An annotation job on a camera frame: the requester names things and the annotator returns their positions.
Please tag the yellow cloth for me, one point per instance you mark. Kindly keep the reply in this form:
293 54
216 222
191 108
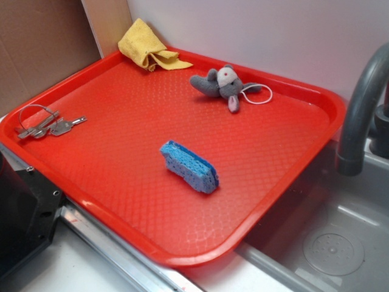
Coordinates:
143 47

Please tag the blue sponge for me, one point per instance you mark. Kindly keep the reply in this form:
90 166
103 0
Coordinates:
193 169

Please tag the brown cardboard panel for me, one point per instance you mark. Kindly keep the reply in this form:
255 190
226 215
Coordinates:
42 43

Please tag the grey sink faucet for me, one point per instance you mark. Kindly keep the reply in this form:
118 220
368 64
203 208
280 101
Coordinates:
366 117

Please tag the silver keys on ring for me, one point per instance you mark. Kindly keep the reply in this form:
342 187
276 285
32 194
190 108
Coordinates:
51 125

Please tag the red plastic tray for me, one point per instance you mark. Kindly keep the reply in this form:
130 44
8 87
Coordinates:
112 167

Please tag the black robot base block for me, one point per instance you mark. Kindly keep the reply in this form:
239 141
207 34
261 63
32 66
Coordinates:
30 207

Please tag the grey plastic sink basin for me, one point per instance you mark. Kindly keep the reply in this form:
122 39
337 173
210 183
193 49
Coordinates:
327 232

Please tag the silver metal rail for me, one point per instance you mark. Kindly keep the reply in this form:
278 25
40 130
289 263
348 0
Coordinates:
85 256

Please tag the grey plush mouse toy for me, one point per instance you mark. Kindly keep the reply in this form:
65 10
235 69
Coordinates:
226 84

